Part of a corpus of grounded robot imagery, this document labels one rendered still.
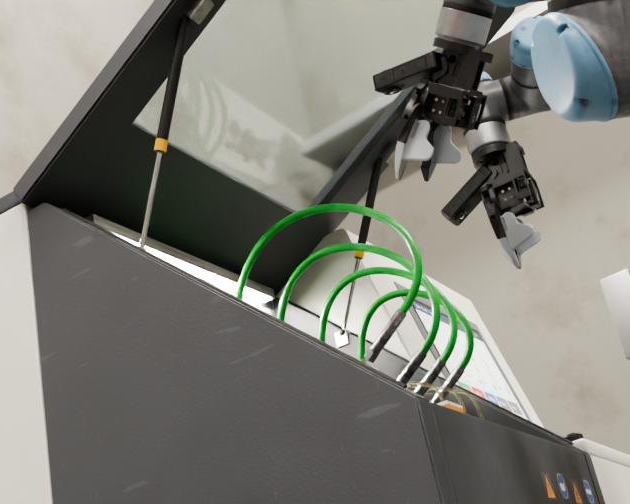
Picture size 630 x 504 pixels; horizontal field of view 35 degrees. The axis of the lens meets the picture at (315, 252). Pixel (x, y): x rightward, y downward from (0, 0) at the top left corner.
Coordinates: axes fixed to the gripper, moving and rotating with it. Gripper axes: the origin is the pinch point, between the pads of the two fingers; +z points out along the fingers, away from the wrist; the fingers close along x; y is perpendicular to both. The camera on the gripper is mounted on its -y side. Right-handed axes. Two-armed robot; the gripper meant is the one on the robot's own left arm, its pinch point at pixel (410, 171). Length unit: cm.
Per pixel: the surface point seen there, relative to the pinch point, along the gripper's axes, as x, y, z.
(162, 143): -21.6, -30.6, 5.4
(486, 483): -16.4, 33.3, 31.4
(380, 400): -29.7, 23.0, 22.7
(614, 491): 45, 31, 48
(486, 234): 288, -131, 57
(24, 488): -40, -24, 56
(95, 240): -29.3, -32.2, 21.3
